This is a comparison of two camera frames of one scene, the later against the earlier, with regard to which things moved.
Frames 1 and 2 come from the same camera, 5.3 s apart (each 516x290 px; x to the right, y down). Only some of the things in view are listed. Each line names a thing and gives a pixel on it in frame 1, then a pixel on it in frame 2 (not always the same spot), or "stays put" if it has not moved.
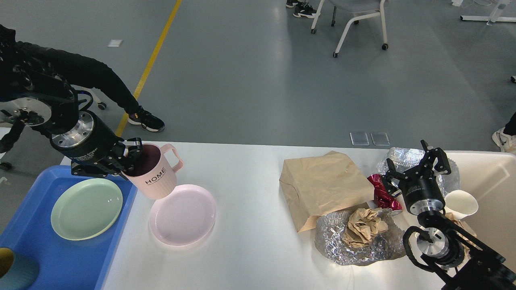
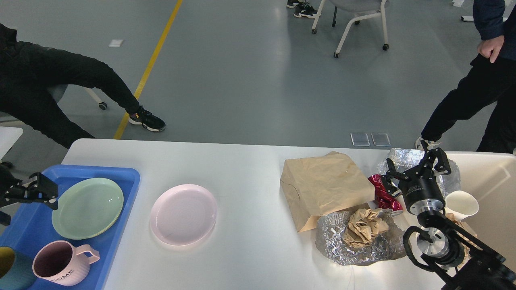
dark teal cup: (17, 272) stays put
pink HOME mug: (152, 172) to (60, 262)
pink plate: (185, 218) stays put
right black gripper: (421, 189) stays put
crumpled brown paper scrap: (450, 216) stays put
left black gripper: (90, 144) to (38, 188)
